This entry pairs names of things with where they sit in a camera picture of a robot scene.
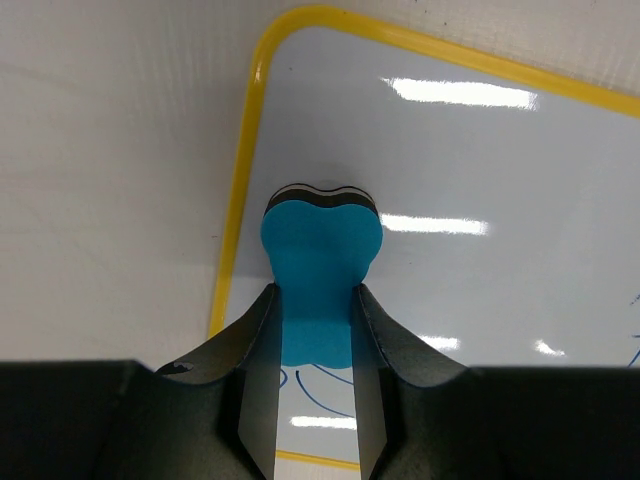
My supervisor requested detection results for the yellow-framed whiteboard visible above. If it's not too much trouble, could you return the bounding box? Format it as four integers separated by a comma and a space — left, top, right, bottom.
207, 4, 640, 472

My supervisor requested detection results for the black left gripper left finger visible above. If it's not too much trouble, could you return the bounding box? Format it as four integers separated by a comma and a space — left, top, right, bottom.
1, 284, 280, 479

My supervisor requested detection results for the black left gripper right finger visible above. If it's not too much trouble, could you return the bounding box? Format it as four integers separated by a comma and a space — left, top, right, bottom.
351, 285, 639, 479

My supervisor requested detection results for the blue bone-shaped eraser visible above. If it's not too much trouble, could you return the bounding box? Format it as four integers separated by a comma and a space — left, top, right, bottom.
260, 183, 383, 369

